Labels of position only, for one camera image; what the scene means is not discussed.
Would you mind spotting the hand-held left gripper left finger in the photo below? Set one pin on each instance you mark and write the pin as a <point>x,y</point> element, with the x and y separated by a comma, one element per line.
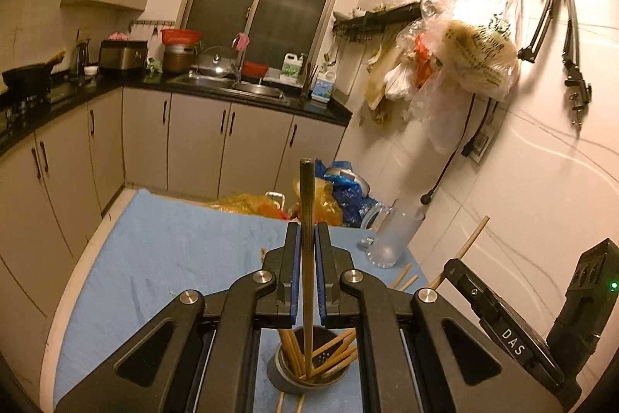
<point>296,292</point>

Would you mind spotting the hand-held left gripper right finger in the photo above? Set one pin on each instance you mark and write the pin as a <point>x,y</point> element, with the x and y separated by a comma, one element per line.
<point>320,292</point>

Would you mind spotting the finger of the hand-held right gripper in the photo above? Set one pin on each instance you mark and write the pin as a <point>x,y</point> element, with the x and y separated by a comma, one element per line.
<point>503,326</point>

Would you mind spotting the bunch of wooden chopsticks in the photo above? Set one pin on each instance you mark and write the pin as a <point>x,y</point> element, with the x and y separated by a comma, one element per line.
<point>290,347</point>

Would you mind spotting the black utensil cup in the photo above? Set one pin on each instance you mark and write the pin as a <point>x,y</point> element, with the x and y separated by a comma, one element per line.
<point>290,383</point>

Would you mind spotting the light wooden chopstick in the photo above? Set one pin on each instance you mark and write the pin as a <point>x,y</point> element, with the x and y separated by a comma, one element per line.
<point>402,275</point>
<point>300,404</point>
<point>409,283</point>
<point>279,404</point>
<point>471,239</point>

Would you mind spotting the dark brown chopstick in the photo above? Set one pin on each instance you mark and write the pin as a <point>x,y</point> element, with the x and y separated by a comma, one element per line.
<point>307,200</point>

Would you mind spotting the yellow plastic bag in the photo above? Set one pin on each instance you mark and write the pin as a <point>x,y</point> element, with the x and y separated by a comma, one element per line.
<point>326,205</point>

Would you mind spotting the blue plastic bag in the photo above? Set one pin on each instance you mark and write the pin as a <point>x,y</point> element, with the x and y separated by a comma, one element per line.
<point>350,205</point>

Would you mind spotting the amber plastic bag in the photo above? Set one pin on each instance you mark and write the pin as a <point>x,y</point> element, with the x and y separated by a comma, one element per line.
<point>242,204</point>

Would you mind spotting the blue towel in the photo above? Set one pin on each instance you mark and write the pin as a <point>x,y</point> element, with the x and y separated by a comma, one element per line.
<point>169,248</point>

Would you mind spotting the beige lower kitchen cabinets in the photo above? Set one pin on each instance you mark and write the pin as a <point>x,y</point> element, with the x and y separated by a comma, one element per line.
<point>193,142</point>

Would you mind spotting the white bottle with blue label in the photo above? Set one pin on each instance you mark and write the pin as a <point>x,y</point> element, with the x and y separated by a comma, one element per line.
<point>323,88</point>

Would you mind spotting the steel sink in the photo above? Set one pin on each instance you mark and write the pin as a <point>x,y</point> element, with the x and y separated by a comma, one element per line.
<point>251,90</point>

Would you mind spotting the clear plastic bag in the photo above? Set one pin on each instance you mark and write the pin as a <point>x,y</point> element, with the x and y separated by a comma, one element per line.
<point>442,118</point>

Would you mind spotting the brown plastic bag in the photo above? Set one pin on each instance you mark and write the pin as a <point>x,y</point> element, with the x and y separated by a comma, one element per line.
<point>379,84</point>

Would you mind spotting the white bottle with green label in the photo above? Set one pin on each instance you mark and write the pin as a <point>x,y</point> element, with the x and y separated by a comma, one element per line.
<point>292,72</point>

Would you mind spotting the red dish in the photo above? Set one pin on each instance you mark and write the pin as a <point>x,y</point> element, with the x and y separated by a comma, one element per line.
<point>255,68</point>

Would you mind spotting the silver pot lid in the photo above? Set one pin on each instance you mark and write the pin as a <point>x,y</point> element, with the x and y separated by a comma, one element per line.
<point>215,64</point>

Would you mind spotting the orange plastic bag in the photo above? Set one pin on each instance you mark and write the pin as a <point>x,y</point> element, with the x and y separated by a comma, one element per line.
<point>423,60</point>

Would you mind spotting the faucet with pink cloth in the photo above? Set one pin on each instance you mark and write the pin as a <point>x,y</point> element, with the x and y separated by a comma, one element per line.
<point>241,43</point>

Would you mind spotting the black kitchen countertop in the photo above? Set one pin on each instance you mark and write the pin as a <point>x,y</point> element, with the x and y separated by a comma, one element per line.
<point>145,85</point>

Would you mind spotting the white printed plastic bag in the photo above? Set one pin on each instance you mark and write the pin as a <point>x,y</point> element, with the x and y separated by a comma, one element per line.
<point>483,55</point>

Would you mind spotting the red basin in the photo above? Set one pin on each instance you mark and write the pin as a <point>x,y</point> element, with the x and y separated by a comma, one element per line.
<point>181,37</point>

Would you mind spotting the black and silver bread maker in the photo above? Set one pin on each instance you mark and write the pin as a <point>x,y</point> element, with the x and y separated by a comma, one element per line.
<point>123,56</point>

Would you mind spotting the small white bowl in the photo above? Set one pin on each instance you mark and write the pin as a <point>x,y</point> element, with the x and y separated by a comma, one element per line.
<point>92,70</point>

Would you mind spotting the steel kettle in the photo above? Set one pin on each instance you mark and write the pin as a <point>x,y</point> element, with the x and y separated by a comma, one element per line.
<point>80,60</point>

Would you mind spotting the gas stove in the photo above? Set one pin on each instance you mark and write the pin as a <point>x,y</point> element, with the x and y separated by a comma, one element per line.
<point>24,106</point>

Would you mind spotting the wooden spatula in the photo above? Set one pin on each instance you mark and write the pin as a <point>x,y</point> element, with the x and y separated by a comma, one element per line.
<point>58,56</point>

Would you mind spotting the black wok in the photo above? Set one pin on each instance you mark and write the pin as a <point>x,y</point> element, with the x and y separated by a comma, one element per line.
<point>26,76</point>

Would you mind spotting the wall socket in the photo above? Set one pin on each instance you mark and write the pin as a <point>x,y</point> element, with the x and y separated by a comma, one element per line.
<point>481,147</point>

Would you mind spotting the black wall shelf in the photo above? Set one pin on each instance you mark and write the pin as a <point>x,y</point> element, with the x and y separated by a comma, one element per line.
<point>377,17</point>

